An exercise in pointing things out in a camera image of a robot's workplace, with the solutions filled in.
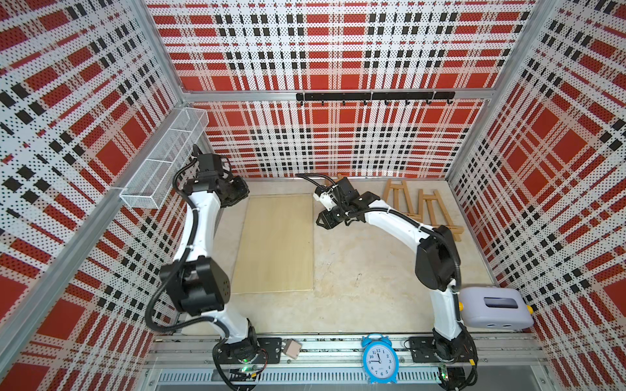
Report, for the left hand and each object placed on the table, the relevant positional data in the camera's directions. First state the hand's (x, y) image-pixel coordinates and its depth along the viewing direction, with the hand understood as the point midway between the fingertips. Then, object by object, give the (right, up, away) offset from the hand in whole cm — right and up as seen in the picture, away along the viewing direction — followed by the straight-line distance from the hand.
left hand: (250, 190), depth 84 cm
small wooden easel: (+80, -16, +14) cm, 83 cm away
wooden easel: (+60, +3, +32) cm, 68 cm away
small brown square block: (+16, -49, -11) cm, 53 cm away
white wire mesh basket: (-41, +2, +7) cm, 42 cm away
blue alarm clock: (+43, -51, -14) cm, 68 cm away
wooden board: (+7, -23, +12) cm, 26 cm away
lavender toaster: (+79, -37, -10) cm, 88 cm away
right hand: (+26, -11, +5) cm, 29 cm away
